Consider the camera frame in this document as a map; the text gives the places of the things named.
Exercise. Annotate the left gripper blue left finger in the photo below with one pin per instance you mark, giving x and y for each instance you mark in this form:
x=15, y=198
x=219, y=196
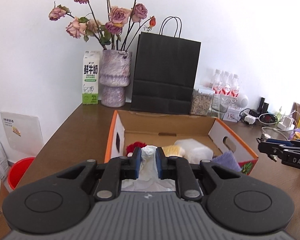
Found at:
x=135, y=162

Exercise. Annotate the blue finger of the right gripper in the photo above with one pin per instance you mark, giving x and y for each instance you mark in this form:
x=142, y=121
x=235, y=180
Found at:
x=281, y=142
x=270, y=149

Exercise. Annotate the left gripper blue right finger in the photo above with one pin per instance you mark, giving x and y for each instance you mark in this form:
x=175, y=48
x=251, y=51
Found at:
x=161, y=163

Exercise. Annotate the red fabric rose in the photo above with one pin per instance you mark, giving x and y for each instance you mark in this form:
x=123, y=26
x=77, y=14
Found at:
x=131, y=147

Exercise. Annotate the yellow plush toy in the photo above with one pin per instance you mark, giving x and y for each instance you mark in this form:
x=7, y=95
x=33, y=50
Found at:
x=173, y=151

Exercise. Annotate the translucent cotton swab box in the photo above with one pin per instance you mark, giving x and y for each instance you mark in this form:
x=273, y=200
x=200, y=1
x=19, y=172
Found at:
x=194, y=151

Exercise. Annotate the red cardboard box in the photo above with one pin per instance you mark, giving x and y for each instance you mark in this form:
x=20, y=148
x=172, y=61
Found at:
x=128, y=127

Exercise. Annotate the white power adapter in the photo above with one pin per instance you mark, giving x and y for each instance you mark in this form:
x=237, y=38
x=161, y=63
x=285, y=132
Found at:
x=249, y=119

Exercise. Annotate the black upright device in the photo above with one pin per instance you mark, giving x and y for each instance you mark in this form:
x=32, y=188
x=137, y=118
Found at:
x=263, y=106

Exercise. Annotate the purple cloth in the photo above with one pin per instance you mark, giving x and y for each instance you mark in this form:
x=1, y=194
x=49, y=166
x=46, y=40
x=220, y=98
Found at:
x=227, y=160

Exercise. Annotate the white tin box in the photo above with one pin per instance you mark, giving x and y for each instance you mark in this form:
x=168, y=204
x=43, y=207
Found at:
x=232, y=114

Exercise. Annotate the white round speaker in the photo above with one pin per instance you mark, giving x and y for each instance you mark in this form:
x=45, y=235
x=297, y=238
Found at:
x=242, y=100

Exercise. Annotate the empty glass cup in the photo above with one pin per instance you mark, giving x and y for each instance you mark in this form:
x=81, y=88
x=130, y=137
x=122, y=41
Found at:
x=219, y=105

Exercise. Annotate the right water bottle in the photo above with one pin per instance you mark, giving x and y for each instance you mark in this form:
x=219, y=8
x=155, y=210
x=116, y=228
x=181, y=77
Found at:
x=235, y=86

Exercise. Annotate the water bottle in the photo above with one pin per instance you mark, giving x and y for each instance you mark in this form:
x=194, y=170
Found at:
x=235, y=86
x=216, y=82
x=226, y=84

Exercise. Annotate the clear jar of seeds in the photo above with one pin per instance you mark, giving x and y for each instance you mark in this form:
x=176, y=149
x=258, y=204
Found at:
x=201, y=101

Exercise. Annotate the middle water bottle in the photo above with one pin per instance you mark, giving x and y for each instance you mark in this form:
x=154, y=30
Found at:
x=226, y=84

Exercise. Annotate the left water bottle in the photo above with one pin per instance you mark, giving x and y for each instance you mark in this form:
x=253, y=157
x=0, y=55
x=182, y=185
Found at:
x=216, y=82

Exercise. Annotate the purple ceramic vase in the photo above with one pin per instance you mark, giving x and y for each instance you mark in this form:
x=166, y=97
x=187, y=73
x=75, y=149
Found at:
x=114, y=77

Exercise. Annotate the white milk carton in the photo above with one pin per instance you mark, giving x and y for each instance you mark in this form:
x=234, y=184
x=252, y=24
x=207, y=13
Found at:
x=90, y=77

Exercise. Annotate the black paper bag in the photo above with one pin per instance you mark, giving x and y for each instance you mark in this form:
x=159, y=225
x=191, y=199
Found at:
x=165, y=72

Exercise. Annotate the red plastic bucket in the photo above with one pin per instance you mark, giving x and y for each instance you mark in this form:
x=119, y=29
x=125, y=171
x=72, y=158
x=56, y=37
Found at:
x=17, y=171

